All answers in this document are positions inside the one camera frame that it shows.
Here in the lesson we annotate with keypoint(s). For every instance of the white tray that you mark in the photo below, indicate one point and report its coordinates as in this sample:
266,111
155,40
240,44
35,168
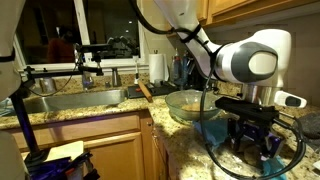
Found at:
316,165

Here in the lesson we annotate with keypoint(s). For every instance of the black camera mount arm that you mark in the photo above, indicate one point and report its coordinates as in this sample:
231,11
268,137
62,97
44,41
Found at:
53,71

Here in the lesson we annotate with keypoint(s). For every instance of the metal soap dispenser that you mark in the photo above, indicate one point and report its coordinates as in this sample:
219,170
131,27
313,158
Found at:
116,77

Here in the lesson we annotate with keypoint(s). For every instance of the metal cup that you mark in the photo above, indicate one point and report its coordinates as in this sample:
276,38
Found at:
47,85

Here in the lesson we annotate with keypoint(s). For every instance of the small drinking glass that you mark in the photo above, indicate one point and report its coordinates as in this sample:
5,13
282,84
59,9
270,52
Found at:
158,82

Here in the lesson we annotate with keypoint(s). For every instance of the black counter mat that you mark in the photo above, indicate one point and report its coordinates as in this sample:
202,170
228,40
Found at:
160,90

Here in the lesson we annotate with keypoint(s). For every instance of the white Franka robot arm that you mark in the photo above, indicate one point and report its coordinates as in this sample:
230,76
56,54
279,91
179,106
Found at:
283,43

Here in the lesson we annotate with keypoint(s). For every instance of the blue and clear potato bag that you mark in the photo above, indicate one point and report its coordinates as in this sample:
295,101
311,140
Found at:
213,133

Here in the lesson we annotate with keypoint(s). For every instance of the purple and red vacuum cleaner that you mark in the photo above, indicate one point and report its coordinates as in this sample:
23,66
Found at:
63,168

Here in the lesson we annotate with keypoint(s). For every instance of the blue bottle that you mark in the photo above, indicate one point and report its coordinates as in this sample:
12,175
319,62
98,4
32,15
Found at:
187,68

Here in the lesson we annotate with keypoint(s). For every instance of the white paper towel roll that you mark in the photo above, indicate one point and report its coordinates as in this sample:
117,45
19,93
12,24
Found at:
156,68

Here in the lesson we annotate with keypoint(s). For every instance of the white dish brush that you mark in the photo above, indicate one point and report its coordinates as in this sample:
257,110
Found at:
136,70

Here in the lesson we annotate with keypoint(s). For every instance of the wooden base cabinet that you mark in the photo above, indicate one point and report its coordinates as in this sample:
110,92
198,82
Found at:
100,140

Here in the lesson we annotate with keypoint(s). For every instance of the clear glass bowl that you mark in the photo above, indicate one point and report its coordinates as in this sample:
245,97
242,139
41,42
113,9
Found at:
176,103

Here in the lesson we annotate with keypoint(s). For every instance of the black wrist-mounted camera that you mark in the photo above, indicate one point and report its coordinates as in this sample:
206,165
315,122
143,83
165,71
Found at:
246,108

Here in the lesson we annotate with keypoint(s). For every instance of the white kitchen window frame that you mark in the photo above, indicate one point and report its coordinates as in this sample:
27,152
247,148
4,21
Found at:
81,20

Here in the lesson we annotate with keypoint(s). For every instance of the wooden rolling pin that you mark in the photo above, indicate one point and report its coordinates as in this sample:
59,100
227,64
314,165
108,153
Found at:
145,91

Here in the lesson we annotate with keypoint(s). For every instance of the black countertop appliance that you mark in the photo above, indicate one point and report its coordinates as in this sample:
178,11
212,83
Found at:
198,80

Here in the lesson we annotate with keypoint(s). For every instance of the clear plastic bottle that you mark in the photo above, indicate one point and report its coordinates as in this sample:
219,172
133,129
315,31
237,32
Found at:
176,66

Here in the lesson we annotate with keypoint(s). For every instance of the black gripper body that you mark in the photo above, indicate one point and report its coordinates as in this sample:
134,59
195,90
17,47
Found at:
258,128

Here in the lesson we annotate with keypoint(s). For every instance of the chrome faucet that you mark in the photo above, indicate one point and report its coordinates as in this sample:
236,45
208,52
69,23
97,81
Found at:
87,80

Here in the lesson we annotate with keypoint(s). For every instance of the wooden wall cabinet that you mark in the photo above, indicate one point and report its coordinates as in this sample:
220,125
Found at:
233,8

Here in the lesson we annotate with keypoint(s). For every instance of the black stereo camera bar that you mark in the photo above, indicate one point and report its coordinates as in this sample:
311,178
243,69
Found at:
95,47

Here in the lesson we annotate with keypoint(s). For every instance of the black stand pole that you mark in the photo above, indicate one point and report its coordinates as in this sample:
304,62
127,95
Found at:
23,123

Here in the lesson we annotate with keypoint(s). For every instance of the brown potato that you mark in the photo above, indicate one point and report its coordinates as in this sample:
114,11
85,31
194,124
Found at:
252,156
192,107

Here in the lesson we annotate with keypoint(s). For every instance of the stainless steel sink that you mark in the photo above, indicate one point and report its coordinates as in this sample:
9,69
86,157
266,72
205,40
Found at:
73,100

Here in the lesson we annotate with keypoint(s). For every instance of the light wooden board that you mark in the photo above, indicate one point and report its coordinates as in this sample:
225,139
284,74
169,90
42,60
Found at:
66,150

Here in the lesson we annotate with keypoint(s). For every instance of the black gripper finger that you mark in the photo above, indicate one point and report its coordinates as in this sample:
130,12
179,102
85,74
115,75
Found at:
236,140
275,146

